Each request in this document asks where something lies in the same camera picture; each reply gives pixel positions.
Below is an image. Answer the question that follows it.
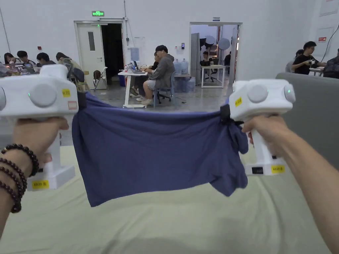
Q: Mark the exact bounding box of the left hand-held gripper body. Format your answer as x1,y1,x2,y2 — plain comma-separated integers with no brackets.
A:
0,64,87,191

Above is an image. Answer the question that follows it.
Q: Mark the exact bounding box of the dark blue shirt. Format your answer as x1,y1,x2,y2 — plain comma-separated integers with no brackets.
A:
71,91,249,208

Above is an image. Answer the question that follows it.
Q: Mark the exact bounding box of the white table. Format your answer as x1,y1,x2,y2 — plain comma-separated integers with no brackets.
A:
200,64,226,89

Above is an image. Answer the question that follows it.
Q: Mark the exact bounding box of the folding chair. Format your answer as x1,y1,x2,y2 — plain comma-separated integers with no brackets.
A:
92,66,109,91

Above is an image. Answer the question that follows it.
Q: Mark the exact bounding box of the bed with pale green sheet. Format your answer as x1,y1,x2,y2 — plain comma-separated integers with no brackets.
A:
0,144,339,254

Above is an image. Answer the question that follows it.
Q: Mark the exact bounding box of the group of people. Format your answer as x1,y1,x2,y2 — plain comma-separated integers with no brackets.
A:
0,51,85,83

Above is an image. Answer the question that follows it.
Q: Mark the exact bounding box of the person's right hand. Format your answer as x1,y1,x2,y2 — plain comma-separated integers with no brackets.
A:
241,114,292,160

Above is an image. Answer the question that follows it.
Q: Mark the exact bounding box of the person's right forearm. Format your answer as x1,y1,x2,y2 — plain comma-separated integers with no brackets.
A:
274,128,339,254

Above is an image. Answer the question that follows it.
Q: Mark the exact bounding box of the grey padded headboard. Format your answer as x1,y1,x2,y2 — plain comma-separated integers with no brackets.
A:
275,72,339,170

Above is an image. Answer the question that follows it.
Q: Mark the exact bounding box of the white door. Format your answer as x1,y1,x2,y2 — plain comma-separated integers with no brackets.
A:
76,23,103,90

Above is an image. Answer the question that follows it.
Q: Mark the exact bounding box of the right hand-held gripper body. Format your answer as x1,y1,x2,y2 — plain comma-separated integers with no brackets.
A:
220,79,296,176

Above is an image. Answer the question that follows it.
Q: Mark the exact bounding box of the white desk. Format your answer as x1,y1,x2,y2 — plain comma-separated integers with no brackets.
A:
118,60,149,109

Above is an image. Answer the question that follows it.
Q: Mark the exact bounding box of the person's left hand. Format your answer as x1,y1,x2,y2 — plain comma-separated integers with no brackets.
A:
13,116,70,170

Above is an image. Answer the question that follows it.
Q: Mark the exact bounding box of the grey plastic chair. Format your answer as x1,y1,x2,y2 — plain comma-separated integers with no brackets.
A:
153,71,177,107

